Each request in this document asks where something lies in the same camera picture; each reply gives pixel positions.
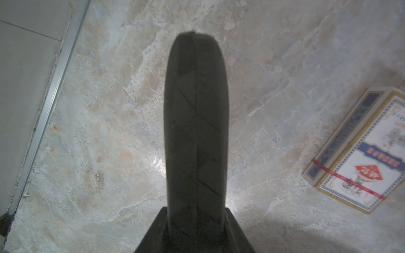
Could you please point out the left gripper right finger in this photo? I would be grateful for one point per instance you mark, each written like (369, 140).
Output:
(217, 228)

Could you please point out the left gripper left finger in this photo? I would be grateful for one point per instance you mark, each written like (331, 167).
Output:
(174, 228)

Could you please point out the playing card box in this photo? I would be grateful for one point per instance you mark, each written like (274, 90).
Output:
(364, 160)

